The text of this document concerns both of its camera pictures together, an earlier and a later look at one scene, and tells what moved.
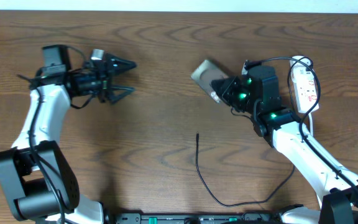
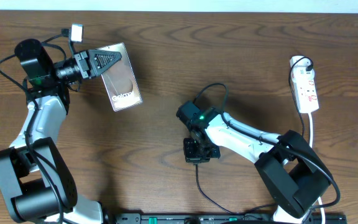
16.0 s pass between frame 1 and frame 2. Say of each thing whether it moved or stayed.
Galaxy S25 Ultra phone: moved
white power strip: stayed
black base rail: stayed
